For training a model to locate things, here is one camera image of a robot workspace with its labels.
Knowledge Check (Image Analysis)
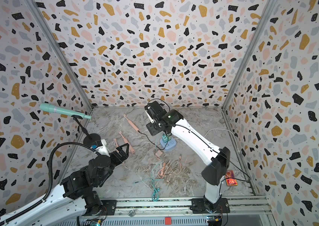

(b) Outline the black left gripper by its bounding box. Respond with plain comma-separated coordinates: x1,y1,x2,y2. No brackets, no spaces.
99,143,131,187

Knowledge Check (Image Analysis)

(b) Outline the green charger plug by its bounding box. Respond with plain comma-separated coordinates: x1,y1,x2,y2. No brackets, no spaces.
161,134,170,143

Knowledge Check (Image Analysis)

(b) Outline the teal charger cube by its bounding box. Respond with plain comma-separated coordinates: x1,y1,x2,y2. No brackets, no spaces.
161,134,171,143

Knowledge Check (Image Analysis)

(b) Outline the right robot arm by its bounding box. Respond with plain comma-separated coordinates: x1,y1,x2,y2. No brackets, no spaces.
144,101,234,213

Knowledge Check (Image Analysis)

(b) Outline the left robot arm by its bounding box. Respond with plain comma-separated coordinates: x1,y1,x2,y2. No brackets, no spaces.
0,142,129,226

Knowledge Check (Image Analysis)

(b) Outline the blue power strip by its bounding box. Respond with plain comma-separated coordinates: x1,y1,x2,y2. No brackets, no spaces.
160,139,177,152

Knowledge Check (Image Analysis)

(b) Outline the pink charger cube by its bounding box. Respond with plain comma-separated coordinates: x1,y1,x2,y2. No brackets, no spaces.
155,150,163,158

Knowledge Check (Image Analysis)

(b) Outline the red button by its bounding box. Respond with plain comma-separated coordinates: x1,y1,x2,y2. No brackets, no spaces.
164,217,172,225

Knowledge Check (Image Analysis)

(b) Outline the red smartphone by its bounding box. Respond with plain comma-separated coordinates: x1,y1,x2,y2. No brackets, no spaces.
225,170,238,186

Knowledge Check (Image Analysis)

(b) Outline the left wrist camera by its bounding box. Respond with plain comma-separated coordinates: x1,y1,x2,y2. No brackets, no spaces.
91,139,110,156

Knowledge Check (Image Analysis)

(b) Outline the pink charging cable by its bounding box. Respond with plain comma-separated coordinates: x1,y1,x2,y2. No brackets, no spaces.
148,153,194,181

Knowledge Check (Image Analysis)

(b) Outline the metal base rail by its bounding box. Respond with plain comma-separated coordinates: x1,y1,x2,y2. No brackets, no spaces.
35,196,273,226

